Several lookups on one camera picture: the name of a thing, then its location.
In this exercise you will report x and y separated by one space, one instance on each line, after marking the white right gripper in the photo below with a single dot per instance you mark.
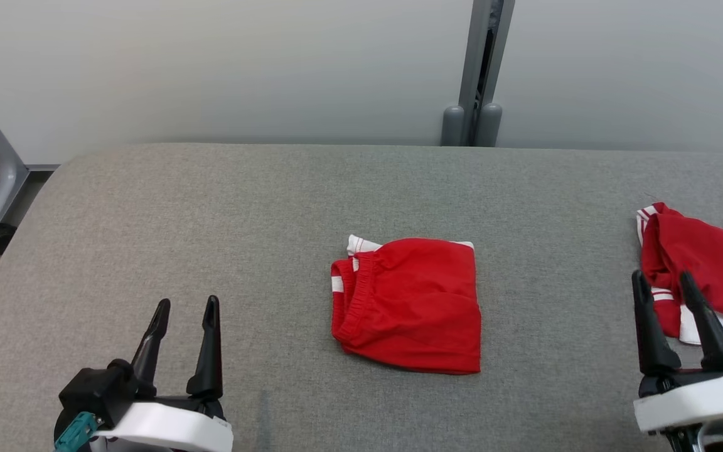
694 402

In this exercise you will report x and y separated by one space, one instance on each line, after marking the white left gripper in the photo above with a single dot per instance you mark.
173 427

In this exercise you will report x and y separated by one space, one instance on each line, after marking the red and white basketball jersey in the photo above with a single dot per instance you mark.
713 263

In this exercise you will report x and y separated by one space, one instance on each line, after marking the red shorts with white stripes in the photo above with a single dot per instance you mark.
412 301

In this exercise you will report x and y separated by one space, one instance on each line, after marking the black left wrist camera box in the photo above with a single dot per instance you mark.
101 392

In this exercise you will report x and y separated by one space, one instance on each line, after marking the grey partition post with feet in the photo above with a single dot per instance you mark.
477 63

